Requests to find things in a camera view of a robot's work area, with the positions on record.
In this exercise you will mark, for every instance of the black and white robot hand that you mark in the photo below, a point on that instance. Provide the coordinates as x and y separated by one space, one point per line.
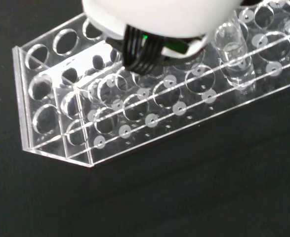
159 17

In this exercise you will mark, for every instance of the clear acrylic test tube rack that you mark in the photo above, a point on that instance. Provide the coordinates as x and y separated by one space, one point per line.
135 103

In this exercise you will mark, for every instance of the black bench cloth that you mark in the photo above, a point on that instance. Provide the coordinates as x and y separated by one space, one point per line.
159 197

